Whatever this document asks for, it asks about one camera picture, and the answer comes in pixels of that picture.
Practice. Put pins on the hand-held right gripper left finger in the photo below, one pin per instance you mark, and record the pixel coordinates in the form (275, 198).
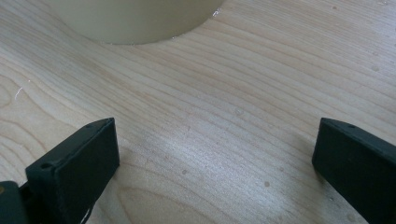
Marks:
(77, 168)

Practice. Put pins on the cream metal container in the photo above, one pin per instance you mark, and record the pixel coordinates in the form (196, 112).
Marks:
(134, 18)

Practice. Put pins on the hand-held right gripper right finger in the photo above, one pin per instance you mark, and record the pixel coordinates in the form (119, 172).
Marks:
(358, 161)

